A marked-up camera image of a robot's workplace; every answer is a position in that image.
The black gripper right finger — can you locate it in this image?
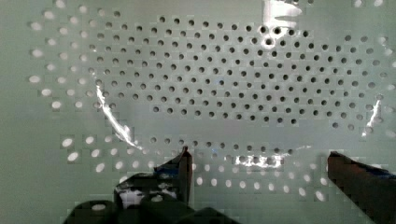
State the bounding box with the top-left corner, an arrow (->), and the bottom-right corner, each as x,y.
327,151 -> 396,224

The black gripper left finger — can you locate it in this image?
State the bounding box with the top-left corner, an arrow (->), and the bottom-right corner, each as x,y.
114,146 -> 192,209

